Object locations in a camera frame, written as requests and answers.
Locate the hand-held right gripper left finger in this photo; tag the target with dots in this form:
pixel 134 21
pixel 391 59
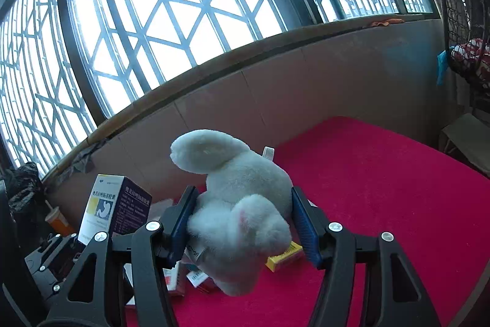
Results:
pixel 180 227

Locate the orange cup with straw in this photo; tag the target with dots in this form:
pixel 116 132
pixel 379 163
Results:
pixel 61 221

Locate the red white chair cushion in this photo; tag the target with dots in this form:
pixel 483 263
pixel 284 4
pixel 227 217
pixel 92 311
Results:
pixel 474 51

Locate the purple white medicine box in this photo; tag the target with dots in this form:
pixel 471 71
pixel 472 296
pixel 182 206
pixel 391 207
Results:
pixel 115 204

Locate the black plastic bag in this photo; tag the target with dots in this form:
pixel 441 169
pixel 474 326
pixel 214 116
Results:
pixel 26 181

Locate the magenta towel table cover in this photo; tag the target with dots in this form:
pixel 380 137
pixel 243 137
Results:
pixel 382 196

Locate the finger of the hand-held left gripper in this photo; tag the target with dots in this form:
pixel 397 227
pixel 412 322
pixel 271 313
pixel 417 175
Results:
pixel 53 262

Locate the yellow medicine box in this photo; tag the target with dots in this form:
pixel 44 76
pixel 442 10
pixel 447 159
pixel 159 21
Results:
pixel 283 258

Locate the blue plastic bag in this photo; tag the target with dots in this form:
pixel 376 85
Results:
pixel 442 66

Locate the red white medicine box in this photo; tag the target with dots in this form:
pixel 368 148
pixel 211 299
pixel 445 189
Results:
pixel 174 279
pixel 199 279

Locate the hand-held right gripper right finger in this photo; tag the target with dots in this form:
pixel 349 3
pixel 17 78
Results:
pixel 304 231

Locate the white plush rabbit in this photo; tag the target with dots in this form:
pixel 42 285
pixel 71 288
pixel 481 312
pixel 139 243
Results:
pixel 237 177

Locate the grey rag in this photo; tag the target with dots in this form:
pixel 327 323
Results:
pixel 84 158

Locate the orange cloth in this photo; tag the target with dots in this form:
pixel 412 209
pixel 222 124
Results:
pixel 384 23

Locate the brown wicker hanging chair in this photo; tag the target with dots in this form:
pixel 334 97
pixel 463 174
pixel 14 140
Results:
pixel 459 5

